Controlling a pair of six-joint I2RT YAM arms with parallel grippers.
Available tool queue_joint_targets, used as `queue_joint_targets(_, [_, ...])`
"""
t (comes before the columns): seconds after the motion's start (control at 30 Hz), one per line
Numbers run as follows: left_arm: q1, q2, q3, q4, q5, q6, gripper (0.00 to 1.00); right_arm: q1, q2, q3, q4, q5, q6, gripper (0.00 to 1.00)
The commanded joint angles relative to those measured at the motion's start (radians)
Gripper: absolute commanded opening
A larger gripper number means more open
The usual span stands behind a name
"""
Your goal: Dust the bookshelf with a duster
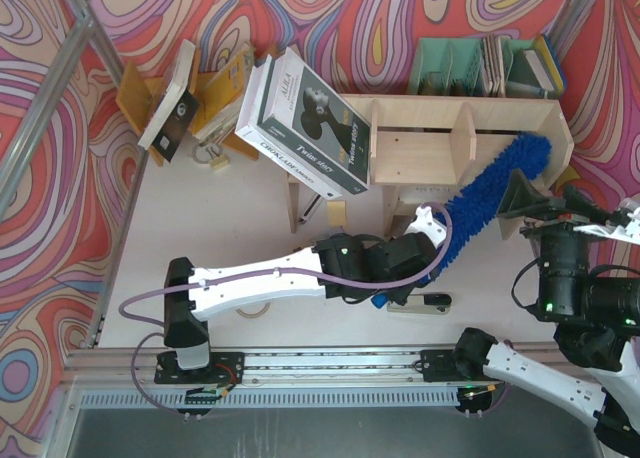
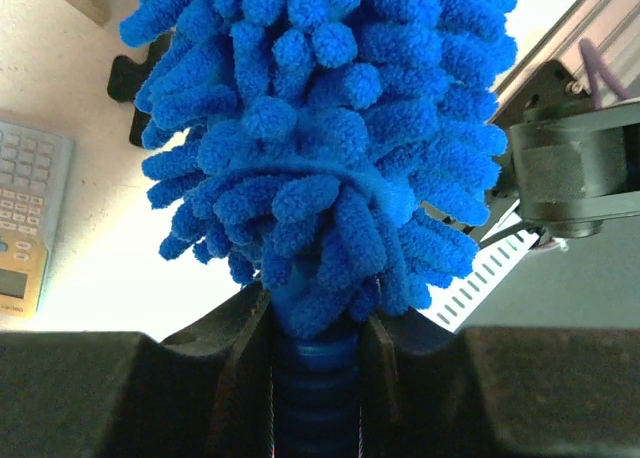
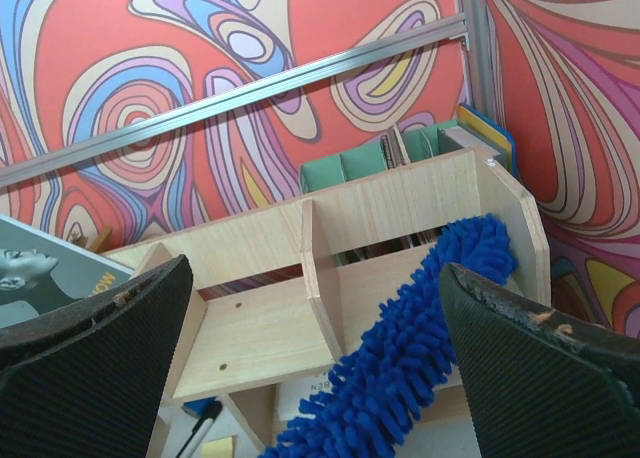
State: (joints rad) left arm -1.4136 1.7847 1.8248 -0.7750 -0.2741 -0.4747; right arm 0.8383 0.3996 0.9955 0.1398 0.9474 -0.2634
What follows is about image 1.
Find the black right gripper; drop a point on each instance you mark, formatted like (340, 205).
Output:
(558, 218)

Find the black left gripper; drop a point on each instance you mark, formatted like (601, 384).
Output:
(417, 248)

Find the blue microfiber duster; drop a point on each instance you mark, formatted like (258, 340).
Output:
(476, 204)

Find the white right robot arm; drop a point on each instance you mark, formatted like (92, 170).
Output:
(596, 315)

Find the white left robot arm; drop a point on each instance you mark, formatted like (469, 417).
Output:
(352, 267)

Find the light wooden bookshelf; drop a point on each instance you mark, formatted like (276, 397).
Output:
(447, 141)

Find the grey black stapler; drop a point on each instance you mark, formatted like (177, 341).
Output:
(437, 304)

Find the yellow sticky note pad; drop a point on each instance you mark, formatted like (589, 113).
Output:
(337, 214)

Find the black white pen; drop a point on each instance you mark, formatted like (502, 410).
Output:
(310, 208)

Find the small wooden stand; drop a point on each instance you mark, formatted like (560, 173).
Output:
(292, 188)

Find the blue cover book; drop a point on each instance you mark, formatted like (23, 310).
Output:
(542, 47)

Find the teal file organizer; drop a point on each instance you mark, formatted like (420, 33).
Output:
(454, 67)

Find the large Twins story book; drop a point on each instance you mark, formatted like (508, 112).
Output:
(315, 125)

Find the white Ciokladfabriken book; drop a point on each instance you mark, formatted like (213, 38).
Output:
(247, 128)

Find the yellow paperback book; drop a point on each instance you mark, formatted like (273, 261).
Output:
(220, 97)

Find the black cover white book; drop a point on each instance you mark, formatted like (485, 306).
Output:
(173, 106)

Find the yellow wooden book holder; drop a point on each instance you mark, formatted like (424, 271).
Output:
(136, 94)

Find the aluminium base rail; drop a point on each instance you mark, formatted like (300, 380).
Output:
(263, 367)

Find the brass padlock with ring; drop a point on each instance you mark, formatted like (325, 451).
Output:
(210, 156)

